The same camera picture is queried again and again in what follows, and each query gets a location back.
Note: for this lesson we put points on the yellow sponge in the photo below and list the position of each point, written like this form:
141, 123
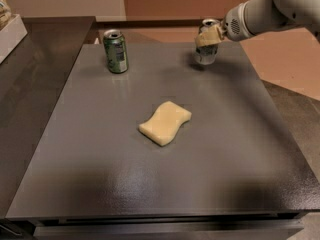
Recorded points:
165, 122

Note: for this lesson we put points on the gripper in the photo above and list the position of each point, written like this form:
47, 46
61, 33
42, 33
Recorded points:
234, 25

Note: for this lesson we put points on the green soda can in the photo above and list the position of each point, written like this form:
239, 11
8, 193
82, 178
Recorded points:
116, 52

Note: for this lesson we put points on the dark side counter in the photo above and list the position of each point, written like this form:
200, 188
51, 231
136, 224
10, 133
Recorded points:
31, 80

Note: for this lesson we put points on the white box on counter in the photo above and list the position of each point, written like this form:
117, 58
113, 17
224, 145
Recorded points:
11, 35

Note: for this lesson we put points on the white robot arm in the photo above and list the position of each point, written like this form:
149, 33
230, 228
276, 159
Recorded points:
256, 17

